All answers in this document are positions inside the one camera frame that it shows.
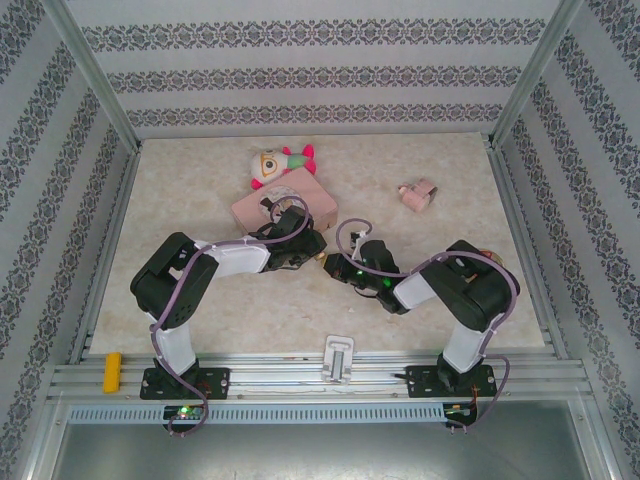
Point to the pink tin box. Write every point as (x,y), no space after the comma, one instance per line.
(315,197)

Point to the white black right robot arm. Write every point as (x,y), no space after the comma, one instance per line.
(470,350)

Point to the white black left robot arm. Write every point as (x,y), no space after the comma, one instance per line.
(235,260)

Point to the white pink green plush toy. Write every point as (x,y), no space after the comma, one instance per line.
(270,167)

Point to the small pink toy figure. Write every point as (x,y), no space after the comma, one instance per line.
(417,196)

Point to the grey metal sheet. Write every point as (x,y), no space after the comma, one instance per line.
(325,455)

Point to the left circuit board green light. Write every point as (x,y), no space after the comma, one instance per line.
(185,412)

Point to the yellow plastic block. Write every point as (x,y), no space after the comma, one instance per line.
(112,372)

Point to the white plastic bracket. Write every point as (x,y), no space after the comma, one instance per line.
(330,360)

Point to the aluminium mounting rail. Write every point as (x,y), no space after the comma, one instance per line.
(280,375)

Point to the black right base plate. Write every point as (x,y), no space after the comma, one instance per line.
(422,380)

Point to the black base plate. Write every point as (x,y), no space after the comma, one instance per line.
(215,382)
(422,380)

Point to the aluminium side rail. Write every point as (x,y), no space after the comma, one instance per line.
(520,225)
(117,225)

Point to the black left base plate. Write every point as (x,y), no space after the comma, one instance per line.
(215,382)

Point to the aluminium frame post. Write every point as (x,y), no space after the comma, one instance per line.
(535,70)
(95,75)

